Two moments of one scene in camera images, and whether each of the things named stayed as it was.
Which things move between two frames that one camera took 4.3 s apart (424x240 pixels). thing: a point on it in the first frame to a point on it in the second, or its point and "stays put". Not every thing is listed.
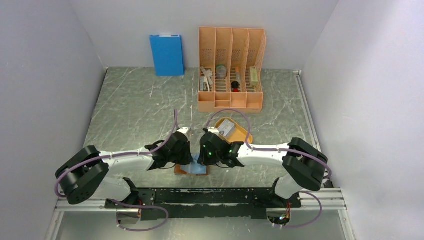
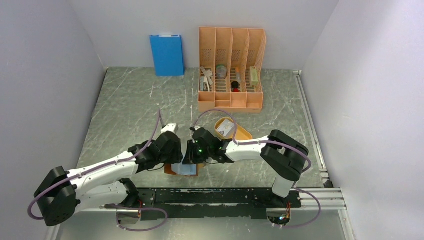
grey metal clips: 206,80 stays put
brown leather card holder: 177,170 to 168,169
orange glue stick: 237,75 stays put
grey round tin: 221,72 stays put
